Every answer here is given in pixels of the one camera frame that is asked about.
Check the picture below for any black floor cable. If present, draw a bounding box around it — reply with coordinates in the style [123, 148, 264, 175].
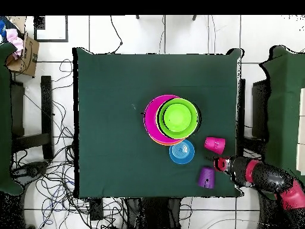
[109, 15, 124, 54]

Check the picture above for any black square frame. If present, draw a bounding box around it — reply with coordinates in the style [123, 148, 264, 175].
[33, 15, 69, 43]

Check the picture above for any dark green tablecloth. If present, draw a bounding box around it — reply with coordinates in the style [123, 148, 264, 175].
[72, 47, 244, 199]

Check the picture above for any black leg frame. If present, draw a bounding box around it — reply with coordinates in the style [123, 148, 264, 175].
[10, 75, 54, 160]

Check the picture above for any cardboard box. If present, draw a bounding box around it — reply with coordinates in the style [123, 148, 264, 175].
[6, 35, 40, 78]

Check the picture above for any small green plastic bowl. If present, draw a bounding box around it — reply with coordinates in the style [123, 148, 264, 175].
[163, 103, 193, 133]

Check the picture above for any black floor stand base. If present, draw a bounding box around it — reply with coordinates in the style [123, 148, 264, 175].
[11, 160, 49, 182]

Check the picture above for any pink cloth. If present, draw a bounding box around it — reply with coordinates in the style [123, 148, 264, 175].
[5, 28, 24, 60]

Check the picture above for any green covered side table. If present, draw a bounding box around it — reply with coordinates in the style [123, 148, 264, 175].
[0, 42, 23, 196]
[259, 45, 305, 184]

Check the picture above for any orange plastic bowl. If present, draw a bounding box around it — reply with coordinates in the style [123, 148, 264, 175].
[151, 137, 184, 147]

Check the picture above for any tangle of floor cables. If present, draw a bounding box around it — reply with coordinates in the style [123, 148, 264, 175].
[9, 58, 127, 229]

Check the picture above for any white panel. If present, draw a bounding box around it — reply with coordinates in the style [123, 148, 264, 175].
[295, 87, 305, 176]

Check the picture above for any pink plastic bowl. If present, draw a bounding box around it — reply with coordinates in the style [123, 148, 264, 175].
[143, 94, 186, 144]

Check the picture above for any blue fabric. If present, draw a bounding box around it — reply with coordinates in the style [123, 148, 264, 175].
[0, 19, 8, 37]

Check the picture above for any red plastic cup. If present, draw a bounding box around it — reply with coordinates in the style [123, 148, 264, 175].
[204, 136, 226, 155]

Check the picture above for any large green plastic bowl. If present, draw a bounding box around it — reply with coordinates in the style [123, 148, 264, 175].
[156, 98, 200, 140]

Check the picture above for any blue plastic bowl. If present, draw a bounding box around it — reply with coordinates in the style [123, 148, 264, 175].
[169, 139, 195, 165]

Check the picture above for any purple plastic cup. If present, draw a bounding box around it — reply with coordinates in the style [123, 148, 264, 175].
[197, 166, 216, 190]

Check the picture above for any black side frame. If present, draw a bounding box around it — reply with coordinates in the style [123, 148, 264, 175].
[251, 79, 270, 139]

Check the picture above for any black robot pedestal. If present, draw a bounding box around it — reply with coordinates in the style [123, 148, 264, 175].
[122, 197, 183, 229]

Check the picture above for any black power strip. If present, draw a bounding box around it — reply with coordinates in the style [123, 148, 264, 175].
[89, 197, 104, 221]

